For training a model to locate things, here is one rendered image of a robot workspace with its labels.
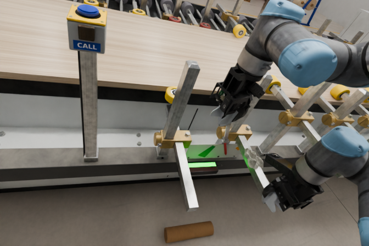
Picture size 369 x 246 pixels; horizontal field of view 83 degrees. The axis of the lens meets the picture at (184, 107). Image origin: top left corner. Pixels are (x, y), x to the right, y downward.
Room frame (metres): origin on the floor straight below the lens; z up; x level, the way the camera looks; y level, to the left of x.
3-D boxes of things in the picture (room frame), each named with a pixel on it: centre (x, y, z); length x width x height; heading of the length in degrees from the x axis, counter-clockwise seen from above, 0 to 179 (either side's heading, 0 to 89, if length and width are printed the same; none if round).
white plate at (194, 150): (0.59, -0.19, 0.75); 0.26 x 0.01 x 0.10; 117
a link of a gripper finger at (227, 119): (0.46, -0.12, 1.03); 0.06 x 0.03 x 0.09; 137
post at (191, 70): (0.51, 0.02, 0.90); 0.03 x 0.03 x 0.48; 27
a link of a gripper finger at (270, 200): (0.38, -0.35, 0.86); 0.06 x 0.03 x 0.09; 27
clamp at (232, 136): (0.64, -0.22, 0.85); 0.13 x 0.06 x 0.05; 117
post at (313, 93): (0.74, -0.43, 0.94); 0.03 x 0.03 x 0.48; 27
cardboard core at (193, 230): (0.53, -0.30, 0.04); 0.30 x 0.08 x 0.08; 117
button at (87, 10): (0.40, 0.25, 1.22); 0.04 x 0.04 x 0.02
